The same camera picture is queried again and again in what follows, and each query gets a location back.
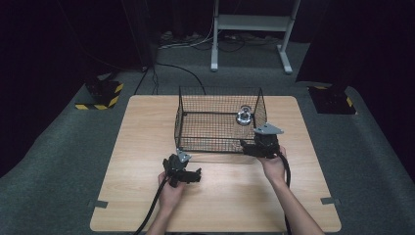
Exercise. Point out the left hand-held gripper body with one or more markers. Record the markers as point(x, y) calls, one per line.
point(174, 168)

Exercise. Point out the white metal stand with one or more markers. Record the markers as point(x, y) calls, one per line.
point(253, 23)

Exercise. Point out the person's left hand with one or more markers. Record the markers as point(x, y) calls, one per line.
point(171, 196)

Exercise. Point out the black yellow striped base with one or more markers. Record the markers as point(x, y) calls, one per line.
point(104, 94)
point(332, 99)

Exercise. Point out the person's right hand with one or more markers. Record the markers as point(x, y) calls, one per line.
point(274, 169)

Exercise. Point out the dark curtain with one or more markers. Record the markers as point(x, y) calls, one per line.
point(375, 49)
point(42, 65)

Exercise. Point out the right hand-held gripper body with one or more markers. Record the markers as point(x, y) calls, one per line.
point(269, 143)

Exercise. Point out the grey tape strip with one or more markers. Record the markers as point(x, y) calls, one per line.
point(329, 201)
point(99, 204)

